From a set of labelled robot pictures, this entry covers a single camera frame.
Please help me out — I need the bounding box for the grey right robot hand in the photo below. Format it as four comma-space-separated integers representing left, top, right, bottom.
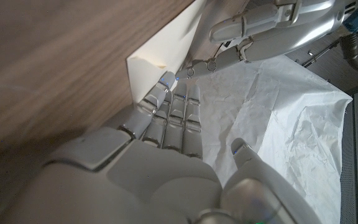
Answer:
0, 70, 323, 224

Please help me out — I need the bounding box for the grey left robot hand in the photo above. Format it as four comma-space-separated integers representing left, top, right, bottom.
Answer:
175, 0, 354, 80

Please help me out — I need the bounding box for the cream paper envelope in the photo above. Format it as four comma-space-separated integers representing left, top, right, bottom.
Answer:
126, 0, 208, 105

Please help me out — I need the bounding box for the white wrinkled backdrop sheet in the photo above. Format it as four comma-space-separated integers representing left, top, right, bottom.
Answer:
181, 55, 354, 224

